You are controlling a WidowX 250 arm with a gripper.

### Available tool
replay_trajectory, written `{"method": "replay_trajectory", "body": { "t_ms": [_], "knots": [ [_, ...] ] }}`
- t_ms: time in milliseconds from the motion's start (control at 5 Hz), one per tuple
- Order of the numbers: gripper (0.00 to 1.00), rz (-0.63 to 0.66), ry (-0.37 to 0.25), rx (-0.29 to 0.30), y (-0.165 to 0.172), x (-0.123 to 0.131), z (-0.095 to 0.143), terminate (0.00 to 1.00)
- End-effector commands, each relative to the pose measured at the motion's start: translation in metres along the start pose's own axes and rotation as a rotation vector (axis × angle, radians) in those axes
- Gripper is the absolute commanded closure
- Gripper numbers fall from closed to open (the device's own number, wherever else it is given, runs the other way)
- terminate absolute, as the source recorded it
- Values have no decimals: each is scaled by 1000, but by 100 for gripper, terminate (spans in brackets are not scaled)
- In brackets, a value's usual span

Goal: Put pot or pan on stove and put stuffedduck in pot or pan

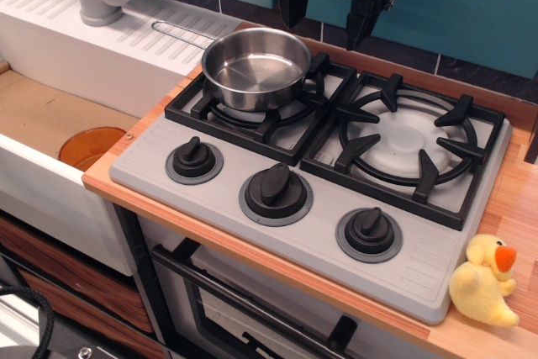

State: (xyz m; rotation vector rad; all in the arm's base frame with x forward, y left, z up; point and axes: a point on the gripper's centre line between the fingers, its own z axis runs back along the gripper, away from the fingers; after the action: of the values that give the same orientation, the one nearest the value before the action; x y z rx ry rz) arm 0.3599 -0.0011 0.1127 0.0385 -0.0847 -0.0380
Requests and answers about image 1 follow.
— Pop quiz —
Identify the stainless steel saucepan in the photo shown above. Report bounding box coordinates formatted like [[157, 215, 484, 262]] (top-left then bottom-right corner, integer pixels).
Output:
[[151, 20, 312, 113]]

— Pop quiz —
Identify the yellow stuffed duck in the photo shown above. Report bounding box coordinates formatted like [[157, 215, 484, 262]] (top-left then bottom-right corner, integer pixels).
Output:
[[449, 234, 520, 328]]

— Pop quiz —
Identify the grey toy stove top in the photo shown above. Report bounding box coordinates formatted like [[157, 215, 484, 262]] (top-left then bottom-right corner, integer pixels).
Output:
[[108, 62, 514, 326]]

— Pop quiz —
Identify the black middle stove knob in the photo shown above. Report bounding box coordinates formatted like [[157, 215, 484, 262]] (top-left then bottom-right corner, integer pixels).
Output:
[[239, 163, 314, 227]]

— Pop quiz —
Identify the black stove knob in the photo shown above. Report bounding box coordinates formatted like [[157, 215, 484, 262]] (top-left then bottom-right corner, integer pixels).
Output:
[[239, 163, 314, 227], [166, 136, 224, 186], [335, 207, 403, 264]]

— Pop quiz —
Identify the black left stove knob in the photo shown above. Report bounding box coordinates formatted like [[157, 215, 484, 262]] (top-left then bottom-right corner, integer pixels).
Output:
[[166, 136, 224, 186]]

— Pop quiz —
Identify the black right stove knob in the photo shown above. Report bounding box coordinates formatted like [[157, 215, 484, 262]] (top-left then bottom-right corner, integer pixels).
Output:
[[335, 207, 403, 264]]

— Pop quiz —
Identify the black left burner grate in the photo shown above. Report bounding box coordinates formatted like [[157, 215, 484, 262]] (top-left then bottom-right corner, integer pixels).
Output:
[[165, 53, 358, 166]]

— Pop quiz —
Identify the black burner grate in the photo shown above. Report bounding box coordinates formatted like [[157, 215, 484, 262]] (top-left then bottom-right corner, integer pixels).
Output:
[[300, 72, 509, 230], [165, 53, 358, 166]]

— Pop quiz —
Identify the black right burner grate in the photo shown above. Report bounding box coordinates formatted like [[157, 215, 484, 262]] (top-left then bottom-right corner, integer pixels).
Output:
[[300, 72, 509, 230]]

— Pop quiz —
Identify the white toy sink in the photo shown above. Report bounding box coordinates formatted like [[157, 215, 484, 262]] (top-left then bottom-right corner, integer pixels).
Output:
[[1, 0, 239, 276]]

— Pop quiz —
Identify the orange plastic plate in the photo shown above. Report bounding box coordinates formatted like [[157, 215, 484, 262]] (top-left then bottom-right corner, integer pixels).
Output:
[[58, 126, 126, 172]]

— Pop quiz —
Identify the wooden drawer front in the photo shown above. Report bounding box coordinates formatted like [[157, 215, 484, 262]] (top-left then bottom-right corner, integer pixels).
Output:
[[1, 213, 166, 358]]

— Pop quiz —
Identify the oven door with black handle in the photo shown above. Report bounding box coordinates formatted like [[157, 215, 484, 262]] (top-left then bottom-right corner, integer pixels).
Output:
[[151, 239, 430, 358]]

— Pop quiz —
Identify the black braided cable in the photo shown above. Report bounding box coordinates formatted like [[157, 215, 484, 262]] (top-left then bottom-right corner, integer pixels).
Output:
[[0, 285, 55, 359]]

